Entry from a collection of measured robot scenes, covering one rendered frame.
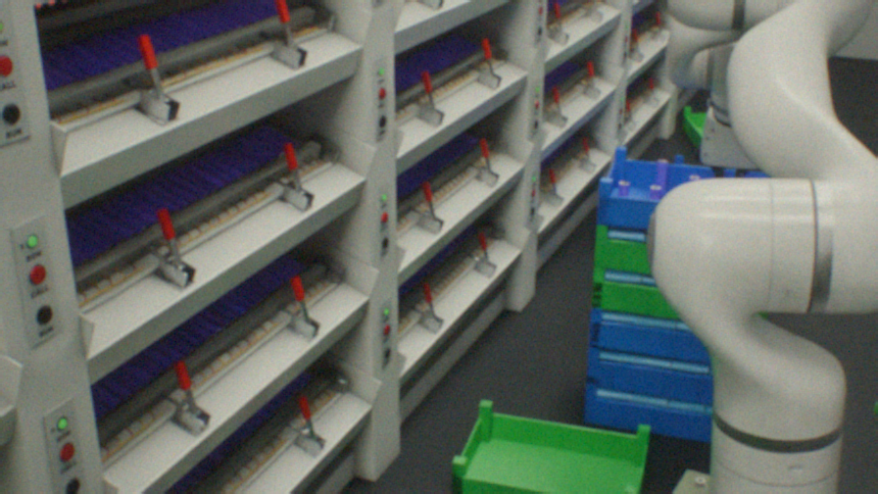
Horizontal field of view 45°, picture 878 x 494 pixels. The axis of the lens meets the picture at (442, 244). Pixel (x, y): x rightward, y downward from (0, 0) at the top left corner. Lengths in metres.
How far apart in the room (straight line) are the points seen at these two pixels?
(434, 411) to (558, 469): 0.29
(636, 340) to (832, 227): 1.01
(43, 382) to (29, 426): 0.04
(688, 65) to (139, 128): 0.85
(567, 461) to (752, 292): 1.01
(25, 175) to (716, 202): 0.62
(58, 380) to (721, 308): 0.64
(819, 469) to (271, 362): 0.77
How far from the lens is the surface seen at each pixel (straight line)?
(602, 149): 2.97
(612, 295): 1.89
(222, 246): 1.36
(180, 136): 1.22
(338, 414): 1.74
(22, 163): 1.04
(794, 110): 1.06
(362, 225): 1.63
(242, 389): 1.44
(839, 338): 2.45
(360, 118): 1.57
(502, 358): 2.22
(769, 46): 1.12
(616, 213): 1.83
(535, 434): 1.93
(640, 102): 3.42
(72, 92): 1.17
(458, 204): 2.02
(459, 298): 2.10
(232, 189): 1.43
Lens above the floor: 1.10
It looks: 24 degrees down
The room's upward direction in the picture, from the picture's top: straight up
